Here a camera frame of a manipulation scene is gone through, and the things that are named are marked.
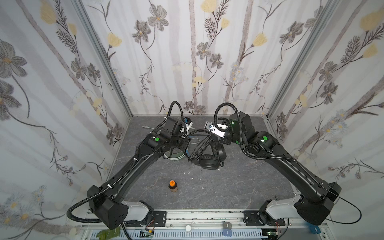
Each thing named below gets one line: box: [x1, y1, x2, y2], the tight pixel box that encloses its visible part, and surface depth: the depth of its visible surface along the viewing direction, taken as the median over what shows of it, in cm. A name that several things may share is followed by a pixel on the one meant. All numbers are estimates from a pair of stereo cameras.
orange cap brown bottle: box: [168, 180, 178, 193], surface depth 79 cm
